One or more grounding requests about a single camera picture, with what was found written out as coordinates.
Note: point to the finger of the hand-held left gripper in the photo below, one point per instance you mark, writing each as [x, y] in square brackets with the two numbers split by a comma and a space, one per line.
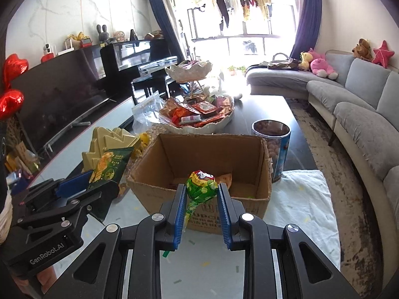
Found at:
[71, 205]
[74, 182]

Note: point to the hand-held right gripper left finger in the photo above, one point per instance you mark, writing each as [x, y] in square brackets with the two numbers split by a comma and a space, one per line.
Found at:
[179, 215]

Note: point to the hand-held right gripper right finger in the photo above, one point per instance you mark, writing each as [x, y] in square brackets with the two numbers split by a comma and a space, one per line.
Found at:
[225, 215]

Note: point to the green lollipop with teal stick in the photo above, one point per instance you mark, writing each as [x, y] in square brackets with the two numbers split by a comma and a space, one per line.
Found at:
[201, 187]

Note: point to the brown cardboard box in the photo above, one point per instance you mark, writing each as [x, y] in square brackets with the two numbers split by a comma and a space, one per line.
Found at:
[149, 190]

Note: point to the dark green snack packet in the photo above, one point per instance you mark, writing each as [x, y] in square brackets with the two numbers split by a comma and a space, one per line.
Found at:
[112, 168]

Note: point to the person's left forearm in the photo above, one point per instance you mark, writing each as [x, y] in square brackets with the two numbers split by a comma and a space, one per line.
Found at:
[4, 224]

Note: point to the candy jar with gold lid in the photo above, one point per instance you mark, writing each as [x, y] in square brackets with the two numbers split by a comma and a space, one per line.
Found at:
[103, 143]

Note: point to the white television cabinet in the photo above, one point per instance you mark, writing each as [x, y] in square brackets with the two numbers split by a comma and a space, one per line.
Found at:
[103, 121]

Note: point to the white printed tablecloth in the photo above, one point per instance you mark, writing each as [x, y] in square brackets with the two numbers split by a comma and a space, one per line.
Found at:
[299, 208]

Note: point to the clear cylindrical snack tub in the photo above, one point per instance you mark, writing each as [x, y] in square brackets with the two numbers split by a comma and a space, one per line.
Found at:
[280, 155]

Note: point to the black curved television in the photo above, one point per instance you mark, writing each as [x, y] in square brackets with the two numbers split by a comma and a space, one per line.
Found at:
[62, 93]

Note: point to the red heart foil balloon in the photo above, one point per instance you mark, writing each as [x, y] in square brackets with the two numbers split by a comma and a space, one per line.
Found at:
[14, 68]
[11, 102]

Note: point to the clear plastic zip bag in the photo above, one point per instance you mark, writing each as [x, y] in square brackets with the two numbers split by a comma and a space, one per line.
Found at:
[146, 109]

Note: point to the patterned area rug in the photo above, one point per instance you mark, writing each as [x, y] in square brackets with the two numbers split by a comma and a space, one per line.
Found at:
[343, 177]

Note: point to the black upright piano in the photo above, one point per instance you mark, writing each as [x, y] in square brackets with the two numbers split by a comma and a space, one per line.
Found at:
[124, 56]

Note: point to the white router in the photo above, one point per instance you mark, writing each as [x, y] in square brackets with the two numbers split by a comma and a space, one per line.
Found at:
[67, 46]

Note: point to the white tiered snack stand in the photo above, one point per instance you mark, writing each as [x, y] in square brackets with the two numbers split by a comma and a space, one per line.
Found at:
[193, 71]

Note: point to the small potted plant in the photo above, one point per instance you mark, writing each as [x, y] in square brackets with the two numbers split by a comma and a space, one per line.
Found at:
[237, 69]

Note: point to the grey bunny plush toy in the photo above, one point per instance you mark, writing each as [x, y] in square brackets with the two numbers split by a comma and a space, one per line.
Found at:
[103, 34]

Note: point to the small doll plush toy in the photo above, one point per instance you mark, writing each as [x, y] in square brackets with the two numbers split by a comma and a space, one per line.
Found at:
[119, 36]

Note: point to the dark metronome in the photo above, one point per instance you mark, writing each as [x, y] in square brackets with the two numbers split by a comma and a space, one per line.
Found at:
[134, 35]

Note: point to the brown handbag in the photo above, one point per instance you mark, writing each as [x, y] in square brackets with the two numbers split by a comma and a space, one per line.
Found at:
[282, 64]

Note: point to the grey sectional sofa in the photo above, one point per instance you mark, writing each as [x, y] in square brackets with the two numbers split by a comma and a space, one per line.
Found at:
[358, 112]

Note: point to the yellow plush toy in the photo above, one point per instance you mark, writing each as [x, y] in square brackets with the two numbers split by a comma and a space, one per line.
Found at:
[305, 60]

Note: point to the pink plush toy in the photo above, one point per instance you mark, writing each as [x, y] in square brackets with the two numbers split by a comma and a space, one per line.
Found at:
[322, 65]

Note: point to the dark blue curtain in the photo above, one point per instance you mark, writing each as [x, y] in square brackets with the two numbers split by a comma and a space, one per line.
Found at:
[307, 15]
[160, 18]

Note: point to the row of hanging laundry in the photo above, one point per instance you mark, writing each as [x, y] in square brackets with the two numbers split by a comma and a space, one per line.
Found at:
[223, 9]

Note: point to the brown plush toy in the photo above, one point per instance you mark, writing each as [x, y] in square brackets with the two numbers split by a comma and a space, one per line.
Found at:
[362, 49]

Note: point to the red star plush toy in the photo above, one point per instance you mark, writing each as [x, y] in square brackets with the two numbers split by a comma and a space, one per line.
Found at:
[382, 54]

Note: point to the white camera on red base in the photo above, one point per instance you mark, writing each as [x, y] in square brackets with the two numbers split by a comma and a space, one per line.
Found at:
[48, 53]

